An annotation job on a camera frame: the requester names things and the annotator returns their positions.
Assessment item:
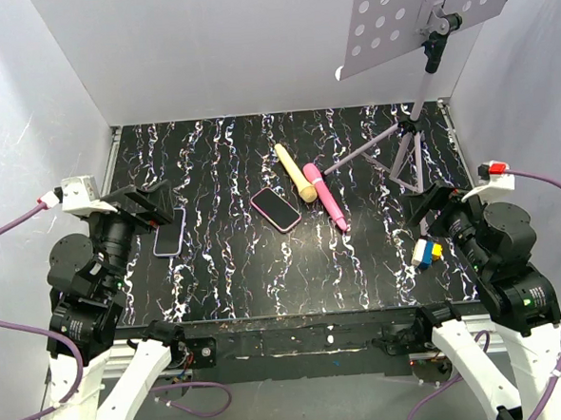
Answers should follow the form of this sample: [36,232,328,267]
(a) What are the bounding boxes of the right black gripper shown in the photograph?
[396,175,501,277]

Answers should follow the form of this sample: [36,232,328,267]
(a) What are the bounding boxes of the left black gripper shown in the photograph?
[83,177,177,295]

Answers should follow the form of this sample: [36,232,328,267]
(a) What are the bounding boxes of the phone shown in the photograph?
[152,207,185,258]

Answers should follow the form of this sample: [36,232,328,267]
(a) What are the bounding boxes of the pink phone case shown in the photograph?
[248,184,304,236]

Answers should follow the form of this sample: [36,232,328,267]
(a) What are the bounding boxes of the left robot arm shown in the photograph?
[47,176,188,420]

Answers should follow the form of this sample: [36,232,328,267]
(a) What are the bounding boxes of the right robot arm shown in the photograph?
[402,175,561,420]

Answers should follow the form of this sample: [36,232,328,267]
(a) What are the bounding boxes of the toy building blocks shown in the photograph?
[411,239,443,270]

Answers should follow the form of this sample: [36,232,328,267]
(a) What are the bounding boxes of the pink toy microphone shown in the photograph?
[302,163,348,232]

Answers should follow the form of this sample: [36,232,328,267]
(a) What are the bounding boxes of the yellow toy microphone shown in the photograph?
[274,143,318,203]

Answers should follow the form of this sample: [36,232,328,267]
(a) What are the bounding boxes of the purple music stand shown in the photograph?
[334,0,508,192]

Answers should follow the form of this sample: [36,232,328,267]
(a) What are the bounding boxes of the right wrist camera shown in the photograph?
[461,161,515,203]

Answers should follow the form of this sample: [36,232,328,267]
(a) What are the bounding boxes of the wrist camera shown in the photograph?
[37,175,105,217]
[461,161,515,203]

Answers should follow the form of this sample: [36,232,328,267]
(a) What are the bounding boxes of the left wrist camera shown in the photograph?
[37,175,105,217]

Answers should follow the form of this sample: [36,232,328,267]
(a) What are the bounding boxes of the black base frame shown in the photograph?
[96,300,511,398]

